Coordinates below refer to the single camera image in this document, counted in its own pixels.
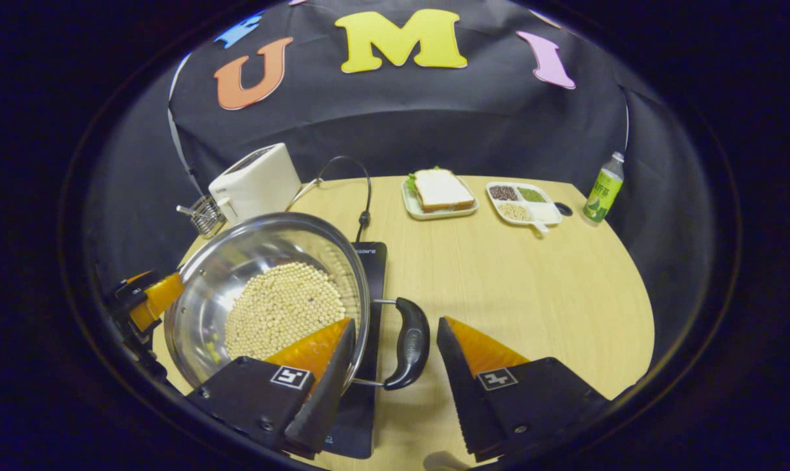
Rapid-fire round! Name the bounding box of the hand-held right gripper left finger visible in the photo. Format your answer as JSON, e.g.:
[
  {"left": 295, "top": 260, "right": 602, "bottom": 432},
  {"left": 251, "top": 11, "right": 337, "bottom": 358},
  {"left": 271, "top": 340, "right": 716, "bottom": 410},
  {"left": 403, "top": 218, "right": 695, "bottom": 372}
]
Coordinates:
[{"left": 186, "top": 317, "right": 358, "bottom": 460}]

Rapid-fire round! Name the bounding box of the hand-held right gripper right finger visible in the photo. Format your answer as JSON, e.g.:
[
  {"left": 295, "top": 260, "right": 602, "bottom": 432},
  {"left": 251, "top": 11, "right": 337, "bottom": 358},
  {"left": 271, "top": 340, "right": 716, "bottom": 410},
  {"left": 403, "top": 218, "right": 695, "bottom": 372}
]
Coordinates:
[{"left": 436, "top": 316, "right": 611, "bottom": 462}]

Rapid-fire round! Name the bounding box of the stainless steel pot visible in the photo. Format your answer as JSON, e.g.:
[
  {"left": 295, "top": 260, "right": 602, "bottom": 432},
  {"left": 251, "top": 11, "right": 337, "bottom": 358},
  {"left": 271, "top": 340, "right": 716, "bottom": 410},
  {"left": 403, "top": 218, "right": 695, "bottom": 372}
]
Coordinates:
[{"left": 163, "top": 211, "right": 431, "bottom": 393}]

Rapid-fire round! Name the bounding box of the black induction cooktop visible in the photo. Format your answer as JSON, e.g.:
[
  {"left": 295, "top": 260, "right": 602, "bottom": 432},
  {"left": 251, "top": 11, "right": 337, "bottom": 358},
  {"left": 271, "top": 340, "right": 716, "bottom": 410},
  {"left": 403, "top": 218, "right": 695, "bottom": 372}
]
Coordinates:
[{"left": 317, "top": 241, "right": 388, "bottom": 460}]

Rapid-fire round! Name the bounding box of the pile of soybeans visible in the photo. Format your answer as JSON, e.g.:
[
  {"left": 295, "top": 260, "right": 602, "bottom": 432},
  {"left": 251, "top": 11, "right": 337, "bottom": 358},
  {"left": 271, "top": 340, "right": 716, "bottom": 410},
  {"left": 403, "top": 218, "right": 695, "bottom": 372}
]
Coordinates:
[{"left": 224, "top": 262, "right": 347, "bottom": 360}]

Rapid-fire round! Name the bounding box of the white toaster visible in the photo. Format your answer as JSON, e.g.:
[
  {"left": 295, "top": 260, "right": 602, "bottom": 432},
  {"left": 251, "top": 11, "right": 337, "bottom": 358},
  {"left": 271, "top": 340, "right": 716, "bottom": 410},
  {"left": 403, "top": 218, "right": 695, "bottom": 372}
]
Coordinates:
[{"left": 208, "top": 143, "right": 302, "bottom": 226}]

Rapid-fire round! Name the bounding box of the white sandwich plate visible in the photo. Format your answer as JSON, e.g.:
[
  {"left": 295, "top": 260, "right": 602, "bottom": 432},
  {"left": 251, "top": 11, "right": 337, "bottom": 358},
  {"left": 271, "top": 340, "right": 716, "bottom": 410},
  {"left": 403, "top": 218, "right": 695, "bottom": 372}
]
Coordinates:
[{"left": 402, "top": 177, "right": 479, "bottom": 221}]

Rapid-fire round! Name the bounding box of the white divided bean dish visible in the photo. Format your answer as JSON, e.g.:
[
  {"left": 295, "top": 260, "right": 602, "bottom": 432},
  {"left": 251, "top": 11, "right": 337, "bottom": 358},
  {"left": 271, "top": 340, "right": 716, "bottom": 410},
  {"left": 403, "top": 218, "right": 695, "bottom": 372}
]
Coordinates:
[{"left": 485, "top": 181, "right": 563, "bottom": 234}]

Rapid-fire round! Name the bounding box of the sandwich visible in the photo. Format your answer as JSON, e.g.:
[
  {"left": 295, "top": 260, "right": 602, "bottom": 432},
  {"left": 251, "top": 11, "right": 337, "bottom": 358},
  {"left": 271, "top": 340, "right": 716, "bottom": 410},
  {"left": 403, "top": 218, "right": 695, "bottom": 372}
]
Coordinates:
[{"left": 407, "top": 167, "right": 476, "bottom": 213}]

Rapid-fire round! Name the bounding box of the green label drink bottle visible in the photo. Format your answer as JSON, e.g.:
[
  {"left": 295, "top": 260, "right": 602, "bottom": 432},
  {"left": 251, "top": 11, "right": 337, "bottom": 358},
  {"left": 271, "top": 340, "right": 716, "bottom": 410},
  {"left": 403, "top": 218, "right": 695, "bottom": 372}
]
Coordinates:
[{"left": 582, "top": 152, "right": 626, "bottom": 224}]

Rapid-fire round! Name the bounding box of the small wire basket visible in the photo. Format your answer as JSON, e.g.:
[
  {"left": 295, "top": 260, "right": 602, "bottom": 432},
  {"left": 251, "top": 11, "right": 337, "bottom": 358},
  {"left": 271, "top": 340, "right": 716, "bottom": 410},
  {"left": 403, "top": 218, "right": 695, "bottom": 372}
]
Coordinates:
[{"left": 176, "top": 194, "right": 228, "bottom": 239}]

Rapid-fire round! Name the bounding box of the white toaster cable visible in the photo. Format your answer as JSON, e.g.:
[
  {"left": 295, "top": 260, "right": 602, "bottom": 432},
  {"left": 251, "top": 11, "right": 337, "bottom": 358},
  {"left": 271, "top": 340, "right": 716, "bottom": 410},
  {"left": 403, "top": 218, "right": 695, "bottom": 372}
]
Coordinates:
[{"left": 287, "top": 177, "right": 324, "bottom": 207}]

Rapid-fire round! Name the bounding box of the black power cable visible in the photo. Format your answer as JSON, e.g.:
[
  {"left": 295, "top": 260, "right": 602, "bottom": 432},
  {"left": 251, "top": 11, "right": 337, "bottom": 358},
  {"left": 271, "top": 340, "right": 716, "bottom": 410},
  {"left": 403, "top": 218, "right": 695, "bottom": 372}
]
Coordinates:
[{"left": 317, "top": 155, "right": 373, "bottom": 244}]

